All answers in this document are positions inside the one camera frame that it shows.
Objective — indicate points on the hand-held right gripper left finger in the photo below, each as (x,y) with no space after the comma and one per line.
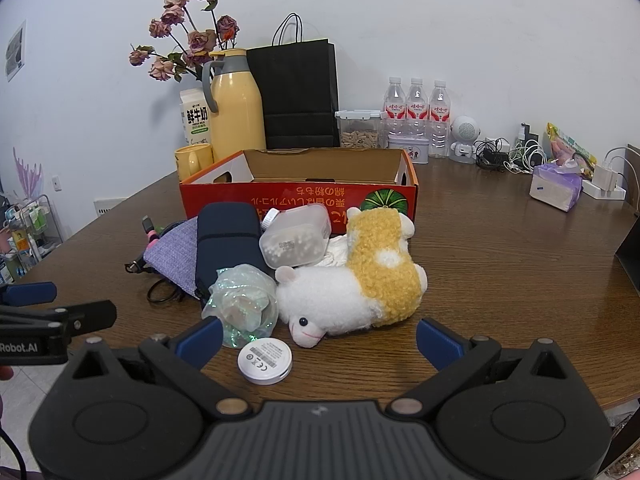
(202,341)

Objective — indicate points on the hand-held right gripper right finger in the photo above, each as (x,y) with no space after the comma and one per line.
(437,344)

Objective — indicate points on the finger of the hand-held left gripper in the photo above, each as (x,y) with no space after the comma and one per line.
(87,316)
(30,294)

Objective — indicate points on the iridescent plastic wrap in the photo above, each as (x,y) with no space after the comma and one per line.
(240,300)

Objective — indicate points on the white round device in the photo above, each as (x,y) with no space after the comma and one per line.
(265,360)

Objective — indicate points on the purple fabric pouch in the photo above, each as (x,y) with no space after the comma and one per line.
(175,255)

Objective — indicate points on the navy zip pouch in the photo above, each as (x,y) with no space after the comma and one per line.
(222,245)

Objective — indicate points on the white yellow alpaca plush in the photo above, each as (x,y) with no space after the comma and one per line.
(345,285)

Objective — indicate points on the clear cotton swab box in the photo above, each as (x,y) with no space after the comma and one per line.
(295,240)

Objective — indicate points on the white cloth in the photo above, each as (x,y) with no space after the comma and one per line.
(335,252)

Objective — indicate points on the red cardboard box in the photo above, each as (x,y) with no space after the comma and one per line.
(310,197)

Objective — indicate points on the person's left hand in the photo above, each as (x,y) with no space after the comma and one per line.
(4,374)

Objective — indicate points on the black metal clasp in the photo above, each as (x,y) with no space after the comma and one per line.
(134,266)

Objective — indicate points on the yellow mug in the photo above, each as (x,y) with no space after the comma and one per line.
(192,160)

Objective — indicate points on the purple tissue pack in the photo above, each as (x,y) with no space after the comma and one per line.
(555,187)

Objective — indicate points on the white tin box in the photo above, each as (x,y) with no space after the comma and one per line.
(408,150)

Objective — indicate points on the dark stand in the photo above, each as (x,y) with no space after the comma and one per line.
(630,265)

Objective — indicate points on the white robot speaker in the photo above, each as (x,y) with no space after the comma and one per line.
(465,137)

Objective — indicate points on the white milk carton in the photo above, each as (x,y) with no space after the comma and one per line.
(196,117)

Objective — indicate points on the clear water bottle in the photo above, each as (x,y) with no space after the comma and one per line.
(395,110)
(417,107)
(439,120)

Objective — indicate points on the small black device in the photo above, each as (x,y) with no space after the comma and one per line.
(526,135)

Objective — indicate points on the clear seed container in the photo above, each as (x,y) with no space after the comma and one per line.
(359,130)

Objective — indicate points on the white power strip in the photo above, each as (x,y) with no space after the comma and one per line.
(607,191)

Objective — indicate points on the colourful snack packets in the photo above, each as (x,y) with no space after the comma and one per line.
(570,147)

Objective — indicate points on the yellow thermos jug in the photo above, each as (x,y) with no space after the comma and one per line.
(237,105)

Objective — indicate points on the white charger plug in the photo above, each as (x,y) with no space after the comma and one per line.
(606,174)

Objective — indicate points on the black paper bag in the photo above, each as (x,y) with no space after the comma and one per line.
(297,95)

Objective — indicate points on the dried rose bouquet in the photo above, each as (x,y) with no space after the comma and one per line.
(195,35)

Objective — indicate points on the white wall socket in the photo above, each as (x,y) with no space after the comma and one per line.
(57,183)

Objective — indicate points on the purple wall sticker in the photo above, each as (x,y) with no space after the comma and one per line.
(27,172)

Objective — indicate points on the wall poster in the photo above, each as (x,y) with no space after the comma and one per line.
(15,50)

